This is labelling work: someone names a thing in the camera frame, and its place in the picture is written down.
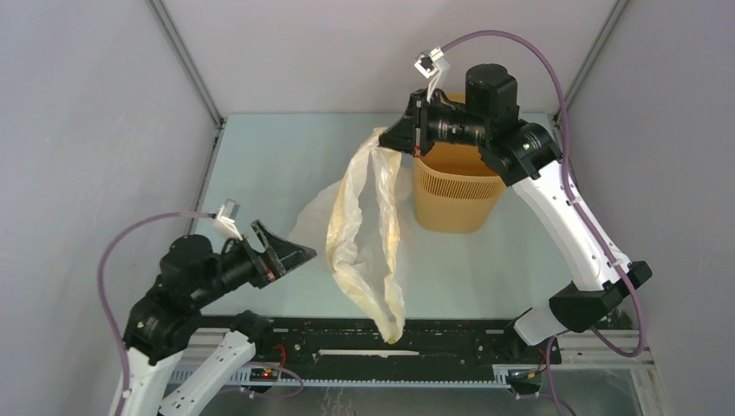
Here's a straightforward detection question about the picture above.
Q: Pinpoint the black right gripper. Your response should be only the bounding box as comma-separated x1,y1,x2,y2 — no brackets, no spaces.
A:
377,88,490,157

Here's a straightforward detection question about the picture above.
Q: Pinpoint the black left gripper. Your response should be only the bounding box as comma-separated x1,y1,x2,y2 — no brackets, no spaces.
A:
195,216,318,303

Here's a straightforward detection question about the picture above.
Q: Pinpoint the translucent cream trash bag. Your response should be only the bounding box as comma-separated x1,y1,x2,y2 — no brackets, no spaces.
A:
289,127,413,344

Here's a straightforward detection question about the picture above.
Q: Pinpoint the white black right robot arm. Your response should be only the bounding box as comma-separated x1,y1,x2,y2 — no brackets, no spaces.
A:
379,64,653,362

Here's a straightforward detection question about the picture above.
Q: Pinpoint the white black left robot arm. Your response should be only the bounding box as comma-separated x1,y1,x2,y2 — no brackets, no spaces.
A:
110,220,317,415

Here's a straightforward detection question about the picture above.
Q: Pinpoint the orange slotted plastic trash bin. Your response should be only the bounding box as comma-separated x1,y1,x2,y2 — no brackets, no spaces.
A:
412,93,508,234

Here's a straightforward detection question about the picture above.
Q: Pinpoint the small electronics board with leds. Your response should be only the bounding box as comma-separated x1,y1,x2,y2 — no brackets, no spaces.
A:
249,367,280,382

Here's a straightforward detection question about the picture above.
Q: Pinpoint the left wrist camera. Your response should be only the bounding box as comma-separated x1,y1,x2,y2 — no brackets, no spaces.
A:
213,198,244,241

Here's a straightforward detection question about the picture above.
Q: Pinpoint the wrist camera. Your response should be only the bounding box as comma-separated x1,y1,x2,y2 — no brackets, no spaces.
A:
414,47,451,102
213,198,244,241

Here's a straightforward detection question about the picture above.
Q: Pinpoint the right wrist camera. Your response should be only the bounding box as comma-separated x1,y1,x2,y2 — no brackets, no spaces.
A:
414,47,451,102

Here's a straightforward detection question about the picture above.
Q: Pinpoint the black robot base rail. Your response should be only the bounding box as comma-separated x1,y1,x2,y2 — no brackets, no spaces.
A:
224,317,564,393

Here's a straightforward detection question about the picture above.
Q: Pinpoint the aluminium frame post right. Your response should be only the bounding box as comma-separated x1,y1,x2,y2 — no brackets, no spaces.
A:
565,0,632,110

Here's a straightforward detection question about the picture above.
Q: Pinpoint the aluminium frame post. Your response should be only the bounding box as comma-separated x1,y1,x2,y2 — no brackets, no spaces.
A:
565,0,632,110
144,0,226,128

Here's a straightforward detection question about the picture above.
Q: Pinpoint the aluminium frame post left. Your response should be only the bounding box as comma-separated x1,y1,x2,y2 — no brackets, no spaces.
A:
144,0,226,128

